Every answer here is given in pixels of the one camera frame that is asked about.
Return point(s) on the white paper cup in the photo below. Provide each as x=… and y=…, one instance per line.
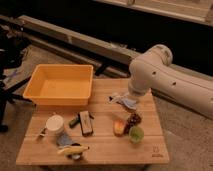
x=55, y=124

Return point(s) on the yellow plastic bin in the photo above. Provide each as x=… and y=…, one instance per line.
x=60, y=84

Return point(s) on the green marker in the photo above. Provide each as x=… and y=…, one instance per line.
x=74, y=122

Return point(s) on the green plastic cup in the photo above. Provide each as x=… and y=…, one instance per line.
x=136, y=134

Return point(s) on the dark red grapes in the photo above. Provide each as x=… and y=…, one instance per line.
x=133, y=120

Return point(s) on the blue crumpled cloth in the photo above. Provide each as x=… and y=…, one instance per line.
x=129, y=103

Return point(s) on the black tripod stand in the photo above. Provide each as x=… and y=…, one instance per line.
x=11, y=57

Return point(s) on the yellow banana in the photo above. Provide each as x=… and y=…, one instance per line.
x=73, y=150

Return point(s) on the dark round object under banana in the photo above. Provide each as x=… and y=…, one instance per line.
x=75, y=156

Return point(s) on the black rectangular eraser block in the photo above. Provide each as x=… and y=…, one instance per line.
x=86, y=125

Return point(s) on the orange peach fruit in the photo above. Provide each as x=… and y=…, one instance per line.
x=118, y=128

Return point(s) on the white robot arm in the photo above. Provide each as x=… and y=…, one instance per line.
x=152, y=70

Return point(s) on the blue grey small object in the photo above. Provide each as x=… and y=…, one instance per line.
x=64, y=140

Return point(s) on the small toy utensil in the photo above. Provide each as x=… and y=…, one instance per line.
x=42, y=133

